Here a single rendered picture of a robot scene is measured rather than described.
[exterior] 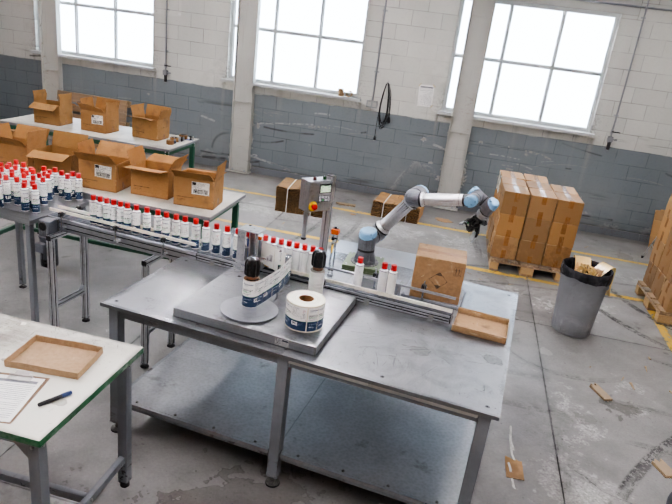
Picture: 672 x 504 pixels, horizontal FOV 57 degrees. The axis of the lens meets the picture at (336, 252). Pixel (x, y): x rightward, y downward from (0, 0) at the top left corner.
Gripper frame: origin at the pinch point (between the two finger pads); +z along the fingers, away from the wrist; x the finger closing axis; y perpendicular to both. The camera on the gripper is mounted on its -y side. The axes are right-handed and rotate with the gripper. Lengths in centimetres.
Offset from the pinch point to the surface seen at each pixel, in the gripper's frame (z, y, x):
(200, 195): 135, 97, -151
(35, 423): -1, 268, 42
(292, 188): 294, -105, -258
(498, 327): -9, 28, 67
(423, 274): 3, 48, 19
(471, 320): -2, 37, 57
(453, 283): -2.4, 35.4, 31.9
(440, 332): -4, 65, 58
